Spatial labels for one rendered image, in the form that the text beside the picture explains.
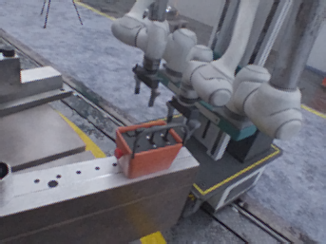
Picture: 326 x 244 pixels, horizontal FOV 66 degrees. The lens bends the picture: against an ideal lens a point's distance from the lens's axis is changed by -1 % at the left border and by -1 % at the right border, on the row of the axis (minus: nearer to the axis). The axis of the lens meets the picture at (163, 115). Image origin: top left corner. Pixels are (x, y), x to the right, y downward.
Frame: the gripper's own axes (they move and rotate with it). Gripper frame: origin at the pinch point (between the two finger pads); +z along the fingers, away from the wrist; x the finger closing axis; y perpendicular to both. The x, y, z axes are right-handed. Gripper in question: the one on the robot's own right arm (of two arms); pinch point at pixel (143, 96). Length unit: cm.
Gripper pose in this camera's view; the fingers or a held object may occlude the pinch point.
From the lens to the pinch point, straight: 133.9
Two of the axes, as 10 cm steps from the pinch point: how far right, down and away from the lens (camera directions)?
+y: 7.6, -1.8, 6.2
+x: -6.1, -5.3, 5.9
